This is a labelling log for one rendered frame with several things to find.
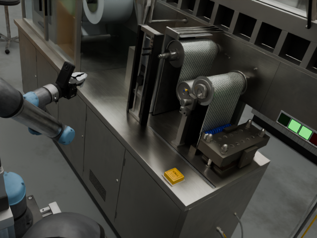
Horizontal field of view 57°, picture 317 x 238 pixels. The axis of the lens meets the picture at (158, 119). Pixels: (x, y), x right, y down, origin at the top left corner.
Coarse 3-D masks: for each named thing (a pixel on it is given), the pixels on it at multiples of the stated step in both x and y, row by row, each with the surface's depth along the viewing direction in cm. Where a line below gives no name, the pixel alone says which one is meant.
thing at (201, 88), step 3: (198, 84) 144; (201, 84) 143; (204, 84) 143; (195, 87) 146; (198, 87) 144; (201, 87) 142; (204, 87) 141; (195, 90) 146; (198, 90) 145; (201, 90) 143; (204, 90) 141; (207, 90) 142; (195, 93) 147; (198, 93) 145; (204, 93) 142; (207, 93) 142; (201, 96) 144; (204, 96) 142
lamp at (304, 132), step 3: (303, 126) 142; (303, 129) 143; (306, 129) 142; (300, 132) 144; (303, 132) 143; (306, 132) 142; (309, 132) 141; (300, 135) 144; (303, 135) 143; (306, 135) 142; (309, 135) 141; (306, 138) 143
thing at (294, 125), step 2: (292, 120) 146; (292, 122) 146; (294, 122) 145; (296, 122) 145; (290, 124) 147; (292, 124) 146; (294, 124) 146; (296, 124) 145; (298, 124) 144; (290, 126) 148; (292, 126) 147; (294, 126) 146; (296, 126) 145; (298, 126) 144; (290, 128) 148; (292, 128) 147; (294, 128) 146; (296, 128) 145; (298, 128) 145; (294, 130) 146; (296, 130) 146; (296, 132) 146
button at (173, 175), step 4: (168, 172) 140; (172, 172) 141; (176, 172) 141; (168, 176) 138; (172, 176) 138; (176, 176) 139; (180, 176) 139; (168, 180) 139; (172, 180) 136; (176, 180) 137; (180, 180) 139; (172, 184) 137
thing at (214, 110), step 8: (216, 104) 148; (224, 104) 153; (232, 104) 158; (208, 112) 147; (216, 112) 152; (224, 112) 157; (232, 112) 163; (208, 120) 152; (216, 120) 157; (224, 120) 162; (208, 128) 156
